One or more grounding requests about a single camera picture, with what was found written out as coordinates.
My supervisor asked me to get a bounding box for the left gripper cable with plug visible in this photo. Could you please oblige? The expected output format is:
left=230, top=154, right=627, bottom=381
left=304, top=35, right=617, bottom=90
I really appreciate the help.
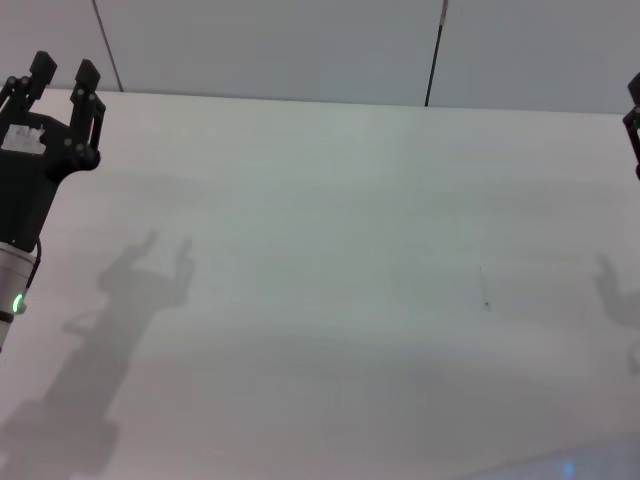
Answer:
left=22, top=238, right=45, bottom=314

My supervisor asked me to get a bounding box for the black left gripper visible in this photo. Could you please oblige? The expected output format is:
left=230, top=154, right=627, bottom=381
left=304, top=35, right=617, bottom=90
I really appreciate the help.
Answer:
left=0, top=50, right=108, bottom=250

